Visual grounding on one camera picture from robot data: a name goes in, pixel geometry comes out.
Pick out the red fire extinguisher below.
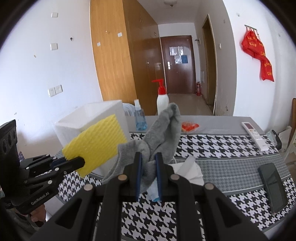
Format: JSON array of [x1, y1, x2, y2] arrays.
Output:
[[196, 82, 202, 96]]

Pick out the left hand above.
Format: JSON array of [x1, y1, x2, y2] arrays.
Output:
[[31, 204, 46, 222]]

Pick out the red hanging banners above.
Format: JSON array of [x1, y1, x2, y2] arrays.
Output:
[[241, 30, 274, 82]]

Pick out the white remote control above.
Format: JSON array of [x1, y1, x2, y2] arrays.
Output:
[[241, 122, 270, 152]]

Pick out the black smartphone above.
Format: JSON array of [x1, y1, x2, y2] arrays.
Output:
[[258, 163, 288, 215]]

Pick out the grey sock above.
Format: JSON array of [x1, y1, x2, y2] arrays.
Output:
[[101, 103, 182, 193]]

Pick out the white red pump bottle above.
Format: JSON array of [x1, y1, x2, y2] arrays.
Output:
[[152, 79, 170, 115]]

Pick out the wooden wardrobe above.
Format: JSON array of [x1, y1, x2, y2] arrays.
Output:
[[90, 0, 164, 115]]

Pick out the blue spray bottle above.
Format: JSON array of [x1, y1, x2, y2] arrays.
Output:
[[134, 99, 147, 131]]

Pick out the blue face mask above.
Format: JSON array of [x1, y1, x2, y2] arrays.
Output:
[[147, 182, 160, 202]]

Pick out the orange snack packet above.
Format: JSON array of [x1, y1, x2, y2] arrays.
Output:
[[182, 121, 199, 133]]

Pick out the double wall switch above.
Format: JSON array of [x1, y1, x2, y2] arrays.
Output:
[[48, 85, 63, 97]]

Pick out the yellow sponge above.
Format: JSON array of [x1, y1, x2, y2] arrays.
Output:
[[62, 114, 127, 178]]

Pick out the light blue bedding pile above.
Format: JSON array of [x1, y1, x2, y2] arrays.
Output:
[[122, 103, 135, 116]]

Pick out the brown entrance door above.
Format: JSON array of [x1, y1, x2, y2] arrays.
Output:
[[161, 35, 196, 94]]

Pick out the white cloth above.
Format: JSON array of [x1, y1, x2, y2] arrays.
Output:
[[171, 156, 205, 186]]

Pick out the white foam box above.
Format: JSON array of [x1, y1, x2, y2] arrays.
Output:
[[54, 100, 130, 177]]

